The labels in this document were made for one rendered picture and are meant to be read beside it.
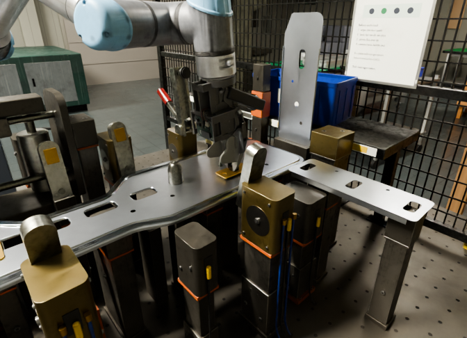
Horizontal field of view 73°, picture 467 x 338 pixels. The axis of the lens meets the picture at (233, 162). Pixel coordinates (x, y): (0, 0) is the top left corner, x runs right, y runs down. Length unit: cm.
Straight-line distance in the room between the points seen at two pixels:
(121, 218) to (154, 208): 6
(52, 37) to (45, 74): 243
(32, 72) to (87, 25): 489
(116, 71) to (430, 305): 771
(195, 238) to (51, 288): 22
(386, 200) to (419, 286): 36
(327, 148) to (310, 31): 29
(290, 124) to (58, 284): 70
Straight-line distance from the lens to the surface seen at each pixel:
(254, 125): 106
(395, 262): 74
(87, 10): 55
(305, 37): 88
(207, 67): 60
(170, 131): 87
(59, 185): 74
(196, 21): 59
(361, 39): 111
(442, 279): 104
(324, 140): 83
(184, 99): 84
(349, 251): 103
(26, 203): 81
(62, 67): 548
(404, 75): 106
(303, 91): 89
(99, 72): 798
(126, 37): 55
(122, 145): 78
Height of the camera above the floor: 132
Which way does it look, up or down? 24 degrees down
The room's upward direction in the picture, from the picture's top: straight up
